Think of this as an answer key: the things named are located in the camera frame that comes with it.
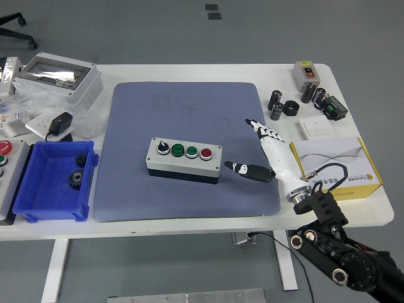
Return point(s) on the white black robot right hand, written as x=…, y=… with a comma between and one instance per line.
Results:
x=281, y=161

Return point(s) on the grey four-button control box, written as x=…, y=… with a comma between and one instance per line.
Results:
x=183, y=165

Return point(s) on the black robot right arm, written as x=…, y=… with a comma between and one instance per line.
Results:
x=328, y=208

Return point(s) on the black cylindrical capacitor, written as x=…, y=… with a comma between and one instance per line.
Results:
x=274, y=100
x=276, y=111
x=319, y=97
x=308, y=93

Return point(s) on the black hexagonal nut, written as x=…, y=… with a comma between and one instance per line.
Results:
x=288, y=110

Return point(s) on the white yellow cardboard box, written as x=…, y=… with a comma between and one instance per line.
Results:
x=347, y=151

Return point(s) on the black green terminal module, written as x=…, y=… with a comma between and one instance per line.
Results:
x=336, y=109

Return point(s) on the white table leg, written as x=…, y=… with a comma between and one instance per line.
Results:
x=53, y=271
x=285, y=271

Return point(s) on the blue-grey fabric mat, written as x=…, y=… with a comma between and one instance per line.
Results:
x=158, y=110

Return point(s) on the dark floor plate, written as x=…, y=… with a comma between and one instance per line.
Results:
x=214, y=16
x=211, y=7

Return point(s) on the clear plastic bag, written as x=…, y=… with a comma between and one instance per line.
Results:
x=86, y=123

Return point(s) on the small black gear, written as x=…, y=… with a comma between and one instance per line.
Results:
x=81, y=160

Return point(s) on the large black gear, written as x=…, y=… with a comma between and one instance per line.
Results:
x=75, y=180

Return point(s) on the black power adapter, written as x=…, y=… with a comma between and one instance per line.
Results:
x=60, y=123

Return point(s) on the blue plastic bin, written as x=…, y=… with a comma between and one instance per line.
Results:
x=47, y=202

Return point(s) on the grey emergency-stop control box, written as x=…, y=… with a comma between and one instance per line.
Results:
x=15, y=176

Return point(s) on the small white orange carton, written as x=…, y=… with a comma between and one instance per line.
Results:
x=12, y=124

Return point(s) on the white metal device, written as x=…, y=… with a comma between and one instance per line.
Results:
x=9, y=79

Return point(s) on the black office chair base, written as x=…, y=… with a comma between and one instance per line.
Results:
x=15, y=34

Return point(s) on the white wall switch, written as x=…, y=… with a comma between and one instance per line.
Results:
x=317, y=126

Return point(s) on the grey red-black switch box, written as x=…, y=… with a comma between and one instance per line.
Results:
x=300, y=77

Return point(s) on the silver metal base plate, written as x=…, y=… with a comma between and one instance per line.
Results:
x=189, y=296

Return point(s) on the grey enclosure with clear lid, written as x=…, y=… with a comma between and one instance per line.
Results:
x=85, y=91

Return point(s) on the white wall socket plate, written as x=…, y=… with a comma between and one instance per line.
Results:
x=36, y=124

